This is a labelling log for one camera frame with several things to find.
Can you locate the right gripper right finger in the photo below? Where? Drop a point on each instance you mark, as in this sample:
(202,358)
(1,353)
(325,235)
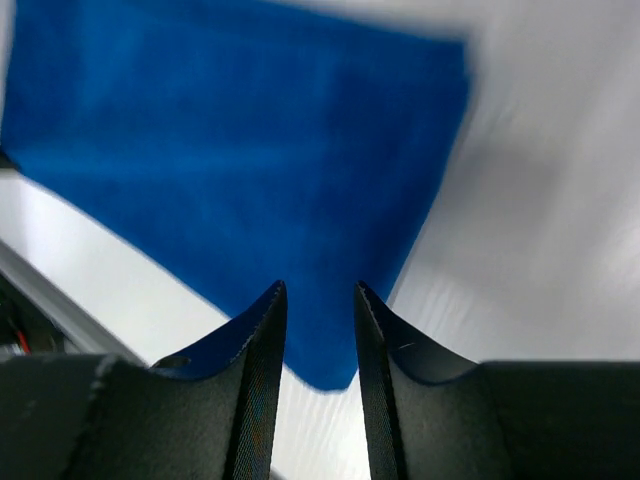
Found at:
(430,413)

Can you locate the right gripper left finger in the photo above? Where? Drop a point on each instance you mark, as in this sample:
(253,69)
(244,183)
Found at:
(207,411)

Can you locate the blue towel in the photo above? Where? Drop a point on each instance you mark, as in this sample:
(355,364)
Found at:
(241,142)

